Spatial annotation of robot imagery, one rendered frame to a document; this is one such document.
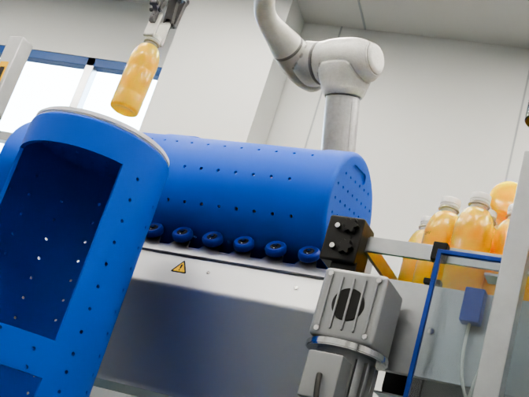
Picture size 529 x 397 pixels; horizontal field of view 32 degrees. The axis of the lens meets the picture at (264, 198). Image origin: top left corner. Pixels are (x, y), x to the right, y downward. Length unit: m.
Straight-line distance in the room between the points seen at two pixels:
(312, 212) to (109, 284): 0.45
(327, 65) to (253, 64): 2.70
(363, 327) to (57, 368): 0.52
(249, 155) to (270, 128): 3.49
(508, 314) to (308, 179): 0.62
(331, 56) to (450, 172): 2.58
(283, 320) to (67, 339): 0.43
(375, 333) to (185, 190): 0.67
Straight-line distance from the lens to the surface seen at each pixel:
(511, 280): 1.46
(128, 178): 1.71
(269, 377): 1.82
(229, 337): 1.86
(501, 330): 1.44
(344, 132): 2.66
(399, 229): 5.08
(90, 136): 1.71
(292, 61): 2.76
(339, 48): 2.69
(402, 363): 1.61
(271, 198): 1.91
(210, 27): 5.61
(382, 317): 1.52
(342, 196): 1.94
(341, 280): 1.54
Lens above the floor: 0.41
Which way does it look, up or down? 20 degrees up
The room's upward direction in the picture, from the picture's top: 17 degrees clockwise
